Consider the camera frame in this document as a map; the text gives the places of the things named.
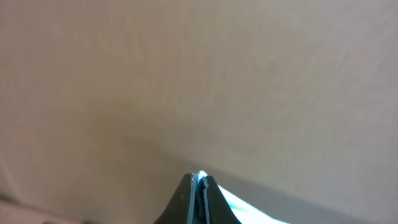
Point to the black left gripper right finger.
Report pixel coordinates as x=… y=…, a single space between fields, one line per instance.
x=216 y=208

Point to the light blue printed t-shirt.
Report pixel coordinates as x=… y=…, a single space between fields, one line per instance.
x=245 y=213

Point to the brown cardboard back panel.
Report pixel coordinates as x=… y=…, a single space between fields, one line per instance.
x=291 y=105

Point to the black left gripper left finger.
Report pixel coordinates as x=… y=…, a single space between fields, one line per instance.
x=181 y=207

